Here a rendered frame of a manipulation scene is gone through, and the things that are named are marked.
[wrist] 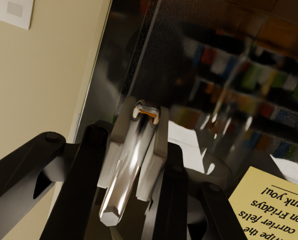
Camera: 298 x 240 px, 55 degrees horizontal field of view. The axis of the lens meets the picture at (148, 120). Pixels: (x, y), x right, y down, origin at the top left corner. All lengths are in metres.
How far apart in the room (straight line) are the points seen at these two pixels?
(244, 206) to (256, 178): 0.03
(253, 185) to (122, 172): 0.12
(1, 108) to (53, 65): 0.18
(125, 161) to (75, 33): 0.52
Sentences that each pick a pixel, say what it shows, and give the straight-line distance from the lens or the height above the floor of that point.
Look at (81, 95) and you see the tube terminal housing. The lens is 0.23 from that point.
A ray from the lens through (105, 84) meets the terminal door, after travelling 0.21.
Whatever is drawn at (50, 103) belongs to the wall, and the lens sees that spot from 0.74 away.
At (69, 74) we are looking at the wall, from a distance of 0.70.
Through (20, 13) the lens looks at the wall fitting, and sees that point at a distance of 0.71.
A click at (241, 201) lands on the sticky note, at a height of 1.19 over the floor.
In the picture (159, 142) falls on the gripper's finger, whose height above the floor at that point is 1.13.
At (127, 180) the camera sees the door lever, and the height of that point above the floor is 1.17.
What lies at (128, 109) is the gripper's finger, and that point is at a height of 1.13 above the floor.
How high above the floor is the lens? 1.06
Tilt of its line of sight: 22 degrees up
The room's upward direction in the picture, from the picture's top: 160 degrees counter-clockwise
